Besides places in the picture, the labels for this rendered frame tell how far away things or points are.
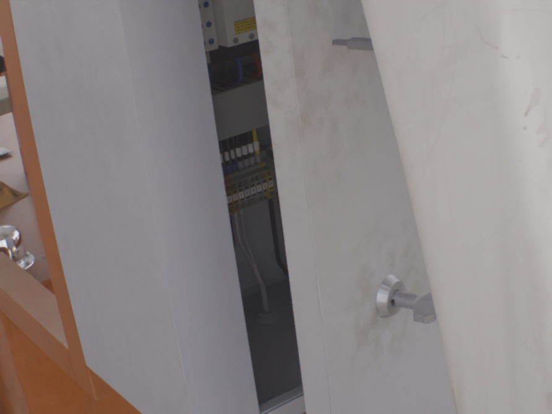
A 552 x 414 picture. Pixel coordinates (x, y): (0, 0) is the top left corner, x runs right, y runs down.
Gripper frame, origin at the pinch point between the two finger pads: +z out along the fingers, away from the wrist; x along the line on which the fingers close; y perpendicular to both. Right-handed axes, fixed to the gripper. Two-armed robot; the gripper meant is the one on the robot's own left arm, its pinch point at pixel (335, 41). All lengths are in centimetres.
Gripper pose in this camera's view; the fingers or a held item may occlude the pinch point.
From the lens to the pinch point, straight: 51.8
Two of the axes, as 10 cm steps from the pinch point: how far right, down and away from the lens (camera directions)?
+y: -1.2, -9.2, -3.7
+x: -5.9, 3.6, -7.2
